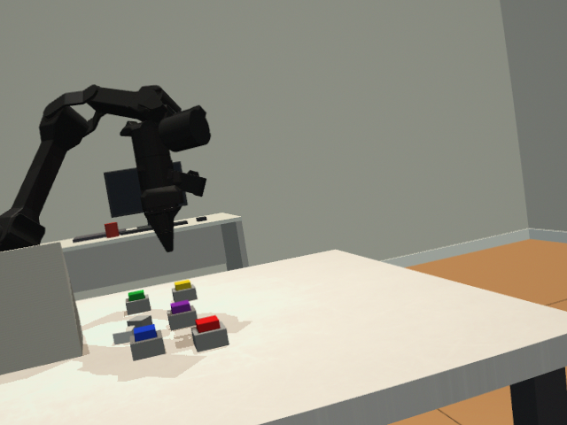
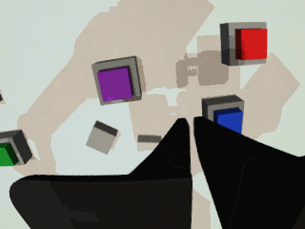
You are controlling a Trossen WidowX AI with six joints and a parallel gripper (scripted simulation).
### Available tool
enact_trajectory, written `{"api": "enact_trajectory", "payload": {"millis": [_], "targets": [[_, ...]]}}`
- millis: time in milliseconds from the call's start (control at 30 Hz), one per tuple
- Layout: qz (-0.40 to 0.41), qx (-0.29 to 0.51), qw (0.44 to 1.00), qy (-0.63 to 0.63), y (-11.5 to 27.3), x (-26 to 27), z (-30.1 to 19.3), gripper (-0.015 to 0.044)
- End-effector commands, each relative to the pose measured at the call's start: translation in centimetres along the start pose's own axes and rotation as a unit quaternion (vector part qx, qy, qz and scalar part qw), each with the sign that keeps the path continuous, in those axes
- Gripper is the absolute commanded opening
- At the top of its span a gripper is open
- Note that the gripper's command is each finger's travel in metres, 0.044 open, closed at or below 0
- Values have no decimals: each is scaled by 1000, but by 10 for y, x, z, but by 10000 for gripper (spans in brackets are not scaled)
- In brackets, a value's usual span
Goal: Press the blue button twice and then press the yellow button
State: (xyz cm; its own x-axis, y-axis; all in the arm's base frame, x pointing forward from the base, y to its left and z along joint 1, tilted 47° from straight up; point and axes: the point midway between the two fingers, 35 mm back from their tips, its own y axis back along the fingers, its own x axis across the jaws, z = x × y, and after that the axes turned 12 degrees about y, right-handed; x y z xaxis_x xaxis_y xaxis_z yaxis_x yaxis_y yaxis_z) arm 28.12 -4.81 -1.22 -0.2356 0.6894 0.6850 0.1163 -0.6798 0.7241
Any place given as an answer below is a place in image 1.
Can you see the blue button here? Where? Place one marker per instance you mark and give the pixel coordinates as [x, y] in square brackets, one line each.
[146, 342]

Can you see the purple button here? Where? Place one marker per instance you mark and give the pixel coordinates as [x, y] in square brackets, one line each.
[182, 315]

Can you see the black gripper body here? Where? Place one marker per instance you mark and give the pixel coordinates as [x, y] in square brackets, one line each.
[156, 193]

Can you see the green button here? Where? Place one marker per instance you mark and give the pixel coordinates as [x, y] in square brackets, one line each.
[137, 302]

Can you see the red button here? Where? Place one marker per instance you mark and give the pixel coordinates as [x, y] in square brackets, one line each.
[210, 333]

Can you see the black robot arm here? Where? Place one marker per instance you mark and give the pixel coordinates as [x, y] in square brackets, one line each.
[164, 127]

